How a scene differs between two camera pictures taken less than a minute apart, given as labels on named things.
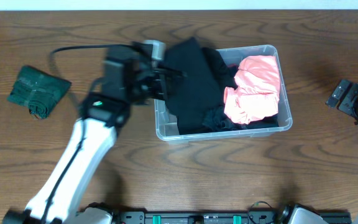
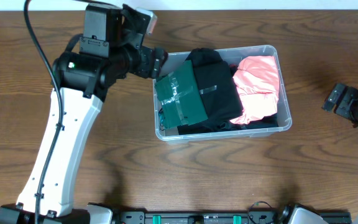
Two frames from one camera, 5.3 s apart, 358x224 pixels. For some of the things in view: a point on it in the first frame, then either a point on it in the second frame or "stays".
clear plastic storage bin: x=219 y=92 stays
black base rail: x=203 y=218 stays
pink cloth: x=257 y=95 stays
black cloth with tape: x=199 y=91 to x=219 y=89
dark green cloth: x=36 y=91 to x=179 y=94
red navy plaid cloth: x=234 y=66 stays
